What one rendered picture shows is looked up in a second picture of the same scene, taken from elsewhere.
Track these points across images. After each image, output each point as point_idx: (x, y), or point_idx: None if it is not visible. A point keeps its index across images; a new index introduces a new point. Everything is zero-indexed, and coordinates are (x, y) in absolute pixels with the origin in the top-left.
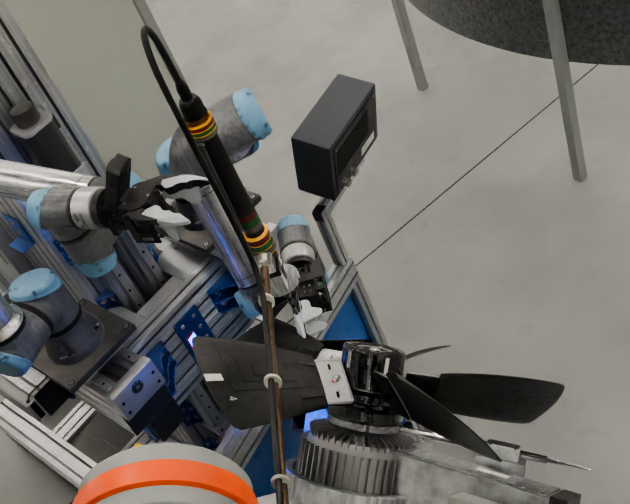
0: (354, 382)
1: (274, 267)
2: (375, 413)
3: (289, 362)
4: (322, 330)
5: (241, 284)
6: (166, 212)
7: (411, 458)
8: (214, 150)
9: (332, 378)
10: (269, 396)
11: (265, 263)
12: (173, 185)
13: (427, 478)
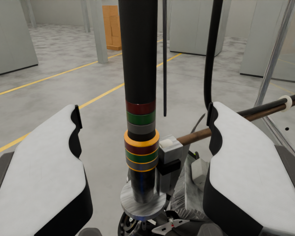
0: (164, 219)
1: None
2: (174, 212)
3: (188, 235)
4: None
5: None
6: (227, 127)
7: (186, 201)
8: None
9: (171, 226)
10: None
11: (173, 138)
12: (77, 158)
13: (191, 195)
